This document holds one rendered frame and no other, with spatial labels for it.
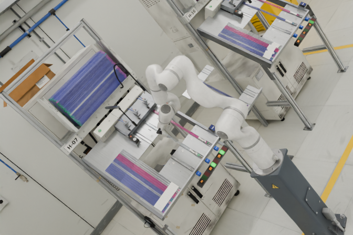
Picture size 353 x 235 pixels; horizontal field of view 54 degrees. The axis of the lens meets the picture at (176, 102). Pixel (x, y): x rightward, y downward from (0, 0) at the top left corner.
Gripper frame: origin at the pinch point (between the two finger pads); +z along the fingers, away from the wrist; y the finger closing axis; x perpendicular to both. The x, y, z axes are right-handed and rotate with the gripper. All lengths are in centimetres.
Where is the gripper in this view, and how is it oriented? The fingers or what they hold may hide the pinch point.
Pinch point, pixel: (164, 127)
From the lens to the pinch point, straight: 240.0
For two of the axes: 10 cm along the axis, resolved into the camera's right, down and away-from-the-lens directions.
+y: -5.8, 7.2, -3.9
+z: -0.7, 4.3, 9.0
